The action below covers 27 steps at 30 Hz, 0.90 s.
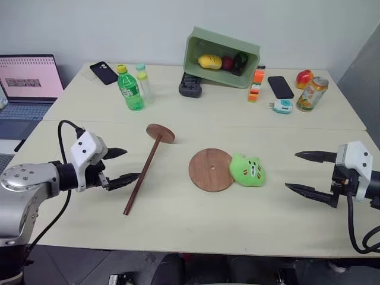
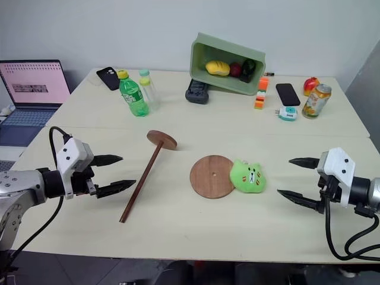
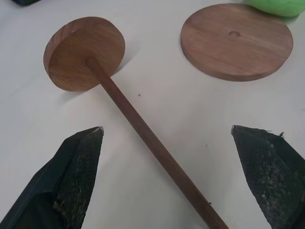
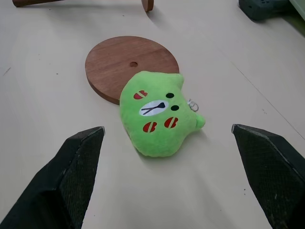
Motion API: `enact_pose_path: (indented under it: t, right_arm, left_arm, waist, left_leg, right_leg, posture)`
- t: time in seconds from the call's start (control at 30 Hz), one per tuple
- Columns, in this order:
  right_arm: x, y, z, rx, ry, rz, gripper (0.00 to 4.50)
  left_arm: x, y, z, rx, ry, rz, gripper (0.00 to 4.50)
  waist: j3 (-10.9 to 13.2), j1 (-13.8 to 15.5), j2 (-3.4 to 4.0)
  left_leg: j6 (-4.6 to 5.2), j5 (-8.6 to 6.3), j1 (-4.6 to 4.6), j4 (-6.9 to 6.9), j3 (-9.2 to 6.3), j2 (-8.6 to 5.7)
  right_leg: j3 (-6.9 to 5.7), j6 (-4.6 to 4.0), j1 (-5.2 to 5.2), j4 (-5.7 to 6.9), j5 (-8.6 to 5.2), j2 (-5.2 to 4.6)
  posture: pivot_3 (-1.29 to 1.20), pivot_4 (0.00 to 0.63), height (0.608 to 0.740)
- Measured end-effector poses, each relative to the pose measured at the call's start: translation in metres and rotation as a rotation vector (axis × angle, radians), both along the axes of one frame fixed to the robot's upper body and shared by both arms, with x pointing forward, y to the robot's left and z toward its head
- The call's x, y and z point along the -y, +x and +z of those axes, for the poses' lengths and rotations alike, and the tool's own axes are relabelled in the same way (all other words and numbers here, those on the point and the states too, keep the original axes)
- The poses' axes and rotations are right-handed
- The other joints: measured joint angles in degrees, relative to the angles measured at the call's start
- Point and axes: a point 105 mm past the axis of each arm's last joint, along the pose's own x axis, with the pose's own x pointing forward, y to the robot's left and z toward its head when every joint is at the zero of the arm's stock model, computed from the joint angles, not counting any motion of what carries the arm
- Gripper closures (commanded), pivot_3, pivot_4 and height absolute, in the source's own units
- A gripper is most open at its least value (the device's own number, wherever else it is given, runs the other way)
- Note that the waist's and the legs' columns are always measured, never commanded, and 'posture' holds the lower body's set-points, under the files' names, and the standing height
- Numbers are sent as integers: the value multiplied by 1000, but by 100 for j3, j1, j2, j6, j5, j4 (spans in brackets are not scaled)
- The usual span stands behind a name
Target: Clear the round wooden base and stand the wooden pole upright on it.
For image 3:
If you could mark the dark object at table edge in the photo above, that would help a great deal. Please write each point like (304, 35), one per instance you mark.
(23, 2)

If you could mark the wooden disc with dowel rod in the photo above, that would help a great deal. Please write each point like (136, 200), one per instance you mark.
(83, 52)

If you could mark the green round object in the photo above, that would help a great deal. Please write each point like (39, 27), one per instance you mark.
(276, 6)

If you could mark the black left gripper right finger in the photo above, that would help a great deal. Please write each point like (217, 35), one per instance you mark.
(271, 176)

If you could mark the round wooden disc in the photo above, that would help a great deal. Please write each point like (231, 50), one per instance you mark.
(236, 43)

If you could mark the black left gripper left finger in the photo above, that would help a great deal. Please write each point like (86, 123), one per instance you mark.
(59, 181)

